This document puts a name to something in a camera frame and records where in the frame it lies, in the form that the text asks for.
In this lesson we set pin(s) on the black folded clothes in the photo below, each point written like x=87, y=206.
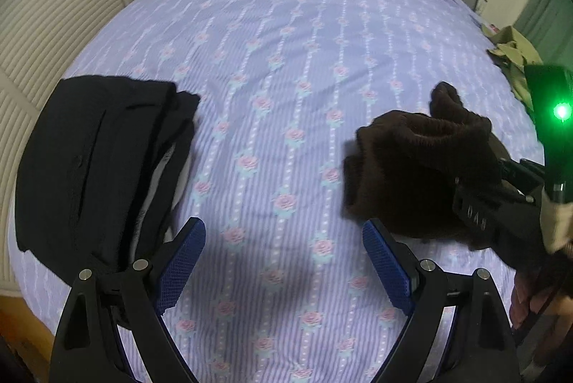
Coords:
x=80, y=163

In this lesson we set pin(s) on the person's right hand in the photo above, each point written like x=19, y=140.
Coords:
x=537, y=298

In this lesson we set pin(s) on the bed with purple floral duvet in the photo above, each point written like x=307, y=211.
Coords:
x=291, y=52

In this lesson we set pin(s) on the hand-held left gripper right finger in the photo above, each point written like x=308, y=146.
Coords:
x=389, y=271

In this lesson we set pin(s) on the grey folded cloth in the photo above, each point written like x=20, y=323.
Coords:
x=154, y=186

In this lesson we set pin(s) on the green hoodie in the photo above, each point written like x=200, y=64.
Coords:
x=510, y=52

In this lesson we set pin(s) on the green curtain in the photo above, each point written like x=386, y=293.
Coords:
x=550, y=16

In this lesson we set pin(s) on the white louvred wardrobe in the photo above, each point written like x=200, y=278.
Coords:
x=53, y=7

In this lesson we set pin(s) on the brown fleece pants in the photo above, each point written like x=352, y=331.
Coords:
x=403, y=163

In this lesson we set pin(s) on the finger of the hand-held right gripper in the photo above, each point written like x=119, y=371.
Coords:
x=483, y=213
x=521, y=175

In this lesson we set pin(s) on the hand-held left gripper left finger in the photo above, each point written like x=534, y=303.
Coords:
x=179, y=271

